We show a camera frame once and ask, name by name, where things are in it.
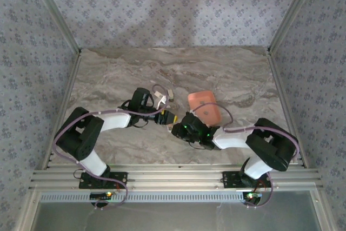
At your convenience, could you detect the pink plastic tray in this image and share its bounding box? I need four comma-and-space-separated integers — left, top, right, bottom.
188, 90, 222, 128

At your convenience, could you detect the aluminium base beam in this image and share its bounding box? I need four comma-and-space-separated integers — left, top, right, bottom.
29, 163, 324, 190

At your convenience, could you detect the right circuit board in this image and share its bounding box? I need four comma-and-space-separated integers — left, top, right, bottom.
243, 192, 263, 200

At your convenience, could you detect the circuit board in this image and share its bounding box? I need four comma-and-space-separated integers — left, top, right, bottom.
90, 192, 113, 200
243, 192, 263, 200

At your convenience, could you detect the grey metal sheet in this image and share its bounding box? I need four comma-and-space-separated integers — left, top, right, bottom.
32, 190, 325, 231

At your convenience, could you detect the left circuit board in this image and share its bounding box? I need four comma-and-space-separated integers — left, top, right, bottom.
90, 192, 113, 200

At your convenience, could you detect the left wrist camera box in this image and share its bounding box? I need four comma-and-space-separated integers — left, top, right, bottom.
153, 91, 167, 107

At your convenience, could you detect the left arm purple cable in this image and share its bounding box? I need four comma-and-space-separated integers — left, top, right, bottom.
52, 84, 174, 210

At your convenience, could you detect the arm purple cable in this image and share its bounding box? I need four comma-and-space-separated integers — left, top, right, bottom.
52, 84, 174, 210
193, 103, 300, 209

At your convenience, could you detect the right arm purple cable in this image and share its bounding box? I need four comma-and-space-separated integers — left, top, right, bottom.
193, 103, 300, 209

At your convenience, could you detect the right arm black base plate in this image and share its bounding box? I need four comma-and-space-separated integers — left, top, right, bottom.
222, 170, 272, 188

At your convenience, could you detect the grey slotted cable duct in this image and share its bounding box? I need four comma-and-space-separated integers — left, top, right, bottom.
39, 192, 245, 203

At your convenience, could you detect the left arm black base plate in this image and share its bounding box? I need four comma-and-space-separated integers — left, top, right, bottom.
78, 171, 128, 189

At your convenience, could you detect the left aluminium side rail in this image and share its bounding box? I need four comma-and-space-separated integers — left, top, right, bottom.
40, 51, 83, 171

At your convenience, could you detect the aluminium side rail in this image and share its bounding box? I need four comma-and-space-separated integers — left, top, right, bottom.
40, 51, 83, 171
266, 49, 309, 168

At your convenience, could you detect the right aluminium side rail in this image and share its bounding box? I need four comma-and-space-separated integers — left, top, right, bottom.
266, 49, 309, 168

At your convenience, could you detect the left aluminium frame post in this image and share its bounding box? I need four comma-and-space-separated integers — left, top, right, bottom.
26, 0, 82, 53

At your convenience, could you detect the aluminium frame post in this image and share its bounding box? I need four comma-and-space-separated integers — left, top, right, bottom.
26, 0, 82, 53
267, 0, 322, 53

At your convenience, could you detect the right aluminium frame post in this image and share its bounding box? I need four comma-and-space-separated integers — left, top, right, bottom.
267, 0, 322, 53

